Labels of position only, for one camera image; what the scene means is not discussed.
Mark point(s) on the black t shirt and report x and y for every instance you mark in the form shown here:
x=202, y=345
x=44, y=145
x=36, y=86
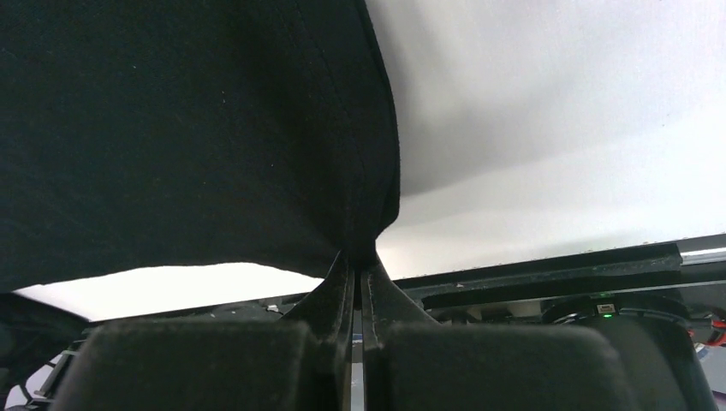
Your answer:
x=150, y=133

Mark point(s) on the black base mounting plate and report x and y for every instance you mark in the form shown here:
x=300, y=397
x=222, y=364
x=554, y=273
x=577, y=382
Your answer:
x=657, y=266

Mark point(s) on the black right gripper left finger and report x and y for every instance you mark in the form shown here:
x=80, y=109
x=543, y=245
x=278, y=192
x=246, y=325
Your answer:
x=301, y=361

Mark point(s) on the aluminium frame rail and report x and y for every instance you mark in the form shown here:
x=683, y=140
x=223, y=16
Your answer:
x=702, y=250

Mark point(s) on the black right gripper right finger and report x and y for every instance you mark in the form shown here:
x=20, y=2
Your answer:
x=412, y=362

